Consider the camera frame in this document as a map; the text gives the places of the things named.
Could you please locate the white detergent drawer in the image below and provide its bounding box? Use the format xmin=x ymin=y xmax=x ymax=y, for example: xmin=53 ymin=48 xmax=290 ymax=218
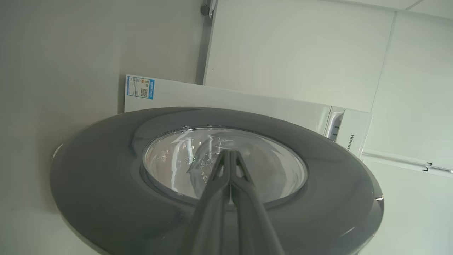
xmin=324 ymin=106 xmax=373 ymax=159

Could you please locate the white partition board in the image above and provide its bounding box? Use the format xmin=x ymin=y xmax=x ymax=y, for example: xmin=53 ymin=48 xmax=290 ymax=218
xmin=203 ymin=0 xmax=396 ymax=114

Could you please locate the white front-load washing machine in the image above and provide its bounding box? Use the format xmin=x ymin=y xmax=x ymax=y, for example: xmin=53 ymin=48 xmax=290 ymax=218
xmin=124 ymin=74 xmax=373 ymax=160

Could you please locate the blue energy label sticker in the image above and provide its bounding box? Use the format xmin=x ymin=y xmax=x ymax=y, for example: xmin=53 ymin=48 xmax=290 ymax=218
xmin=126 ymin=75 xmax=155 ymax=100

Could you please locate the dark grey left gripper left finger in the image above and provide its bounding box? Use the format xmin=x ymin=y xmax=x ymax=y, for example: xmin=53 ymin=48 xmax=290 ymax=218
xmin=180 ymin=149 xmax=231 ymax=255

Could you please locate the metal leg with caster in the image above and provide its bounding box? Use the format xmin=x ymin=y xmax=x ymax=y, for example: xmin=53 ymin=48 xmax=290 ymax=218
xmin=200 ymin=0 xmax=217 ymax=19

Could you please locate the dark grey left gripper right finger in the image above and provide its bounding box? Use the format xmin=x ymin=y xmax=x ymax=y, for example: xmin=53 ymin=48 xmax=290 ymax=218
xmin=231 ymin=151 xmax=285 ymax=255

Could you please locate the round glass washing machine door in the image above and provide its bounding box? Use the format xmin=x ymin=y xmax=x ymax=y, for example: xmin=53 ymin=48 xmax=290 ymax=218
xmin=50 ymin=107 xmax=384 ymax=255

